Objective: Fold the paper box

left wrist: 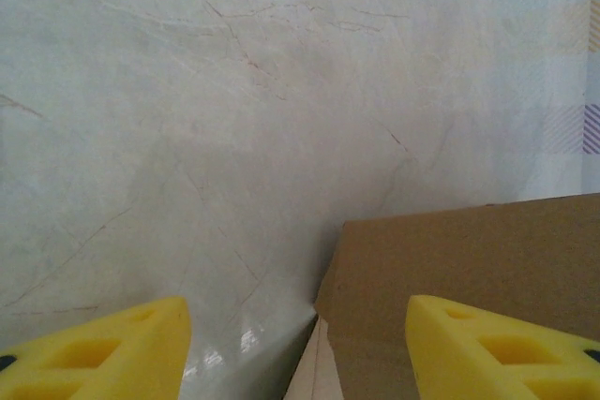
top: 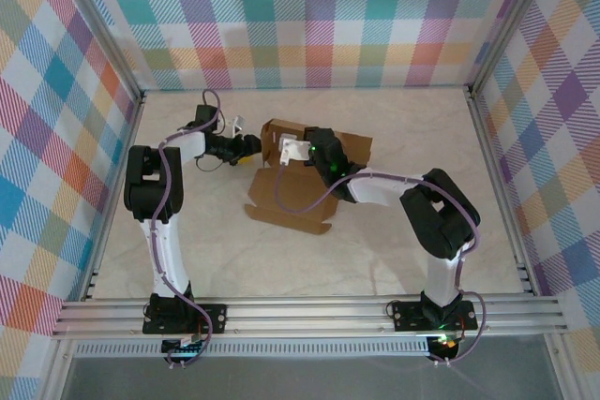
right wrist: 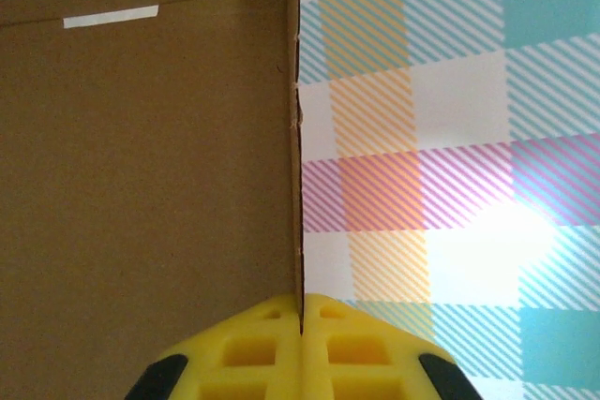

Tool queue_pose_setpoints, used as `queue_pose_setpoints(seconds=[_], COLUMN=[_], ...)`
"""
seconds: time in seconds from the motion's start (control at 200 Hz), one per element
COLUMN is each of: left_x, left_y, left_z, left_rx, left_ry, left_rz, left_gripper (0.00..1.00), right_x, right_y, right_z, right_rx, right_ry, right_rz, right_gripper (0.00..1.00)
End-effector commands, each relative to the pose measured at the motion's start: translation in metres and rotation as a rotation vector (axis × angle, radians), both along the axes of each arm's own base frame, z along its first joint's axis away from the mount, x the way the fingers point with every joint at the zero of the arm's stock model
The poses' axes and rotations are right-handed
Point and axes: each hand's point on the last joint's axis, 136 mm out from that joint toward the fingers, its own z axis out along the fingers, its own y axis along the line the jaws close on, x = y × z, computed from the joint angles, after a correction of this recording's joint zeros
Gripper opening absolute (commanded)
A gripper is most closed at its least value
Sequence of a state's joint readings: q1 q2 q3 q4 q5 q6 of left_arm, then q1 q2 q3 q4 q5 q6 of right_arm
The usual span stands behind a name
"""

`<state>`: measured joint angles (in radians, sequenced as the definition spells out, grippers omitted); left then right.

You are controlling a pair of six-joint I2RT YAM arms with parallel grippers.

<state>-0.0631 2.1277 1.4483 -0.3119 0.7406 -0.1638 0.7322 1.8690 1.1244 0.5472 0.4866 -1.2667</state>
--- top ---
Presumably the brown cardboard box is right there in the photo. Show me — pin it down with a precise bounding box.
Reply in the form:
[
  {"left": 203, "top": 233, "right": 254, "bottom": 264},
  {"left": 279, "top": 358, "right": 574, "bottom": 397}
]
[{"left": 244, "top": 117, "right": 375, "bottom": 236}]

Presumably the controller circuit board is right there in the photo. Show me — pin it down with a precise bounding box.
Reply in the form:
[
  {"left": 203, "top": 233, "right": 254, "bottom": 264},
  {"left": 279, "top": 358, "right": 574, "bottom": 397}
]
[
  {"left": 430, "top": 332, "right": 465, "bottom": 354},
  {"left": 161, "top": 333, "right": 207, "bottom": 357}
]

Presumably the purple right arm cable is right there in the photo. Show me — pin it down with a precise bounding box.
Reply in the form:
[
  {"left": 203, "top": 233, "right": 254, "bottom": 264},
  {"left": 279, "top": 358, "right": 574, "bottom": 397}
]
[{"left": 274, "top": 156, "right": 488, "bottom": 366}]

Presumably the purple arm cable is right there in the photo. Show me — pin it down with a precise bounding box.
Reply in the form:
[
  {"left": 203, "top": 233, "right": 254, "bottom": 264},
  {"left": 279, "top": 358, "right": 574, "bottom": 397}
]
[
  {"left": 274, "top": 156, "right": 488, "bottom": 366},
  {"left": 148, "top": 89, "right": 222, "bottom": 368}
]

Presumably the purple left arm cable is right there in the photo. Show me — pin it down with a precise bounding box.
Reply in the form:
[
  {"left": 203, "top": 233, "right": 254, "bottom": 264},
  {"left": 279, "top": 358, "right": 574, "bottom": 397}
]
[{"left": 148, "top": 89, "right": 222, "bottom": 368}]

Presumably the aluminium side rail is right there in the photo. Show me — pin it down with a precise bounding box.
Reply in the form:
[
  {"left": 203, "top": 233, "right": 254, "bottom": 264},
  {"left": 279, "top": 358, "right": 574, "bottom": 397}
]
[
  {"left": 465, "top": 84, "right": 540, "bottom": 297},
  {"left": 80, "top": 90, "right": 147, "bottom": 303}
]

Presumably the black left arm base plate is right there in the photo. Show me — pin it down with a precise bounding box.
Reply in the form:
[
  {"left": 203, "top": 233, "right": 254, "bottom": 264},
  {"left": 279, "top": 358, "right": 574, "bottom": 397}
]
[{"left": 142, "top": 304, "right": 229, "bottom": 335}]

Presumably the long aluminium mounting rail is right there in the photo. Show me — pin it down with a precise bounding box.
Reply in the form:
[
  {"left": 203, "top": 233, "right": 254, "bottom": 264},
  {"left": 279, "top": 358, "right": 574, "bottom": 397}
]
[{"left": 51, "top": 294, "right": 569, "bottom": 340}]

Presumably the aluminium frame post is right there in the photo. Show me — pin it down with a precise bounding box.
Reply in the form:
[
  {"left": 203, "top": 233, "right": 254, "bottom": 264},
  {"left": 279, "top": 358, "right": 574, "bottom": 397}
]
[
  {"left": 44, "top": 0, "right": 146, "bottom": 101},
  {"left": 468, "top": 0, "right": 560, "bottom": 95}
]

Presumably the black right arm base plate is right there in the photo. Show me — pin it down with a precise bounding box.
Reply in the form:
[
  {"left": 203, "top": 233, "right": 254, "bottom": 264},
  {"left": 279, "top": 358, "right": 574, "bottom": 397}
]
[{"left": 391, "top": 299, "right": 479, "bottom": 332}]

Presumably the slotted grey cable duct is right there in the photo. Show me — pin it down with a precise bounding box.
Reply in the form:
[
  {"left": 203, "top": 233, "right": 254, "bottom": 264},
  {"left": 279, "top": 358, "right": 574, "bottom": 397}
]
[{"left": 73, "top": 341, "right": 431, "bottom": 358}]

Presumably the aluminium frame leg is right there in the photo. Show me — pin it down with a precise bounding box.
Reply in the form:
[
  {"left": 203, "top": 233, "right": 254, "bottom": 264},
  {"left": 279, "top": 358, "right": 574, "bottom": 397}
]
[
  {"left": 39, "top": 338, "right": 79, "bottom": 400},
  {"left": 543, "top": 333, "right": 580, "bottom": 400}
]

